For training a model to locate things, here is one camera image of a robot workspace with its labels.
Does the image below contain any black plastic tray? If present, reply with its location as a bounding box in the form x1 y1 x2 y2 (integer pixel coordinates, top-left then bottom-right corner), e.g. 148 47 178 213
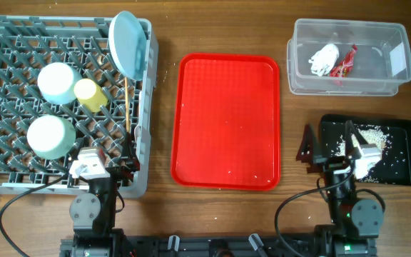
320 114 411 186

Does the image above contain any red plastic tray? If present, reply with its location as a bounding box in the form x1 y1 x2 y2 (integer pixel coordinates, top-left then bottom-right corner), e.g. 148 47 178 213
171 53 281 191

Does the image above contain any wooden chopstick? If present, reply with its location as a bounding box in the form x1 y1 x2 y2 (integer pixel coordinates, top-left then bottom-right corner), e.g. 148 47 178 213
124 77 131 133

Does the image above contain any red snack wrapper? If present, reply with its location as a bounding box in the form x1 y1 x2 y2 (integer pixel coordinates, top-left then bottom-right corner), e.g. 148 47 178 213
330 44 358 77

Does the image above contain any green bowl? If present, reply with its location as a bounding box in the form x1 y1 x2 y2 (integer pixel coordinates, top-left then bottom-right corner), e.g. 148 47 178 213
27 115 76 160

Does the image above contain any small light blue bowl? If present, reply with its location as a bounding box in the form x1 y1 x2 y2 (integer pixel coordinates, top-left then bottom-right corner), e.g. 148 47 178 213
37 62 82 105

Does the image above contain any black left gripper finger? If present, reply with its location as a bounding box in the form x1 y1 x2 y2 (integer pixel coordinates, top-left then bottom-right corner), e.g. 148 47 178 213
121 132 140 171
68 138 84 159

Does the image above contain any large light blue plate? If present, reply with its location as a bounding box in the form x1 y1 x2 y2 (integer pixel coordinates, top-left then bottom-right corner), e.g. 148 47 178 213
108 11 147 81

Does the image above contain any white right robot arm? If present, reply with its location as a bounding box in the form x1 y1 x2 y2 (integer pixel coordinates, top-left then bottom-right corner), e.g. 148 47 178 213
296 120 385 239

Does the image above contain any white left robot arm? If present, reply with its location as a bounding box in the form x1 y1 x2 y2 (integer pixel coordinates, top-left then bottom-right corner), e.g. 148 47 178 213
69 132 140 237

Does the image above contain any white plastic fork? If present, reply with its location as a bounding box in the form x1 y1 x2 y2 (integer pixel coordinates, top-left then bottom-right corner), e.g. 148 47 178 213
133 124 142 140

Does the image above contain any pile of rice and nuts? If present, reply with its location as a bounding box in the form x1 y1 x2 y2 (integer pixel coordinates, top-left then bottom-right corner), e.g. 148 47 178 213
329 124 392 183

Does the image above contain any yellow plastic cup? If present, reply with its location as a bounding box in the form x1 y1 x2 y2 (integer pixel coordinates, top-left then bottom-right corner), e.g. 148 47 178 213
73 79 108 113

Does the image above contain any clear plastic bin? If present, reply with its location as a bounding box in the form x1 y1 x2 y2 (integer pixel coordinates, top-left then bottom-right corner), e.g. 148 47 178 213
287 19 411 96

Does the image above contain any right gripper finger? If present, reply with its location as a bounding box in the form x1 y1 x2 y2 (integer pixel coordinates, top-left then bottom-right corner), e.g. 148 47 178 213
345 120 356 158
296 124 322 163

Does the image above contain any white tissue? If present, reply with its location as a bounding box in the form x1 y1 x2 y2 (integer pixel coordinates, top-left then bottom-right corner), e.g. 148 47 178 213
308 44 339 76

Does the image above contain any grey plastic dishwasher rack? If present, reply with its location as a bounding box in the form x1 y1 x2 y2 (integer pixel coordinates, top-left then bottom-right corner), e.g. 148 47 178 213
0 15 158 198

